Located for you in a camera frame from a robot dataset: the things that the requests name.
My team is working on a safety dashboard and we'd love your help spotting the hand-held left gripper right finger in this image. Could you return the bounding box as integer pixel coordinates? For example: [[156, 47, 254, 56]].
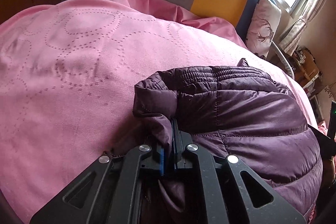
[[170, 119, 307, 224]]

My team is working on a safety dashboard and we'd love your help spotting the pink dotted blanket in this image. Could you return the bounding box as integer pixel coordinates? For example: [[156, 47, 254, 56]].
[[0, 0, 323, 224]]

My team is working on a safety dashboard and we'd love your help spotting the wooden desk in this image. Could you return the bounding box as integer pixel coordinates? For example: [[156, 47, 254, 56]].
[[289, 47, 319, 88]]

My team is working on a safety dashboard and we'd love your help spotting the grey curved bed rail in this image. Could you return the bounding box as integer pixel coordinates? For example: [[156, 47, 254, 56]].
[[272, 40, 295, 78]]

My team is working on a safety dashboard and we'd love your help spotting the light patterned curtain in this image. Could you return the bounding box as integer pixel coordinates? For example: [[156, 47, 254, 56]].
[[280, 0, 331, 54]]

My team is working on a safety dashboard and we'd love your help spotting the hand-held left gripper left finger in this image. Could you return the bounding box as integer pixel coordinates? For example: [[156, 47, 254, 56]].
[[30, 144, 166, 224]]

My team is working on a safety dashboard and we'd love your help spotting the purple quilted down jacket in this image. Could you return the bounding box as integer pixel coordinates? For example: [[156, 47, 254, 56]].
[[103, 58, 324, 224]]

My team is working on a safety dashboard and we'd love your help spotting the white shelf unit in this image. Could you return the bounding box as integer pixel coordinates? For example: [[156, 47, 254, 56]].
[[309, 95, 325, 123]]

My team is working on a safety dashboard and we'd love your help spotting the pale pink printed pillow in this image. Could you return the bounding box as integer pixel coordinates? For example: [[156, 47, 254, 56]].
[[245, 0, 282, 59]]

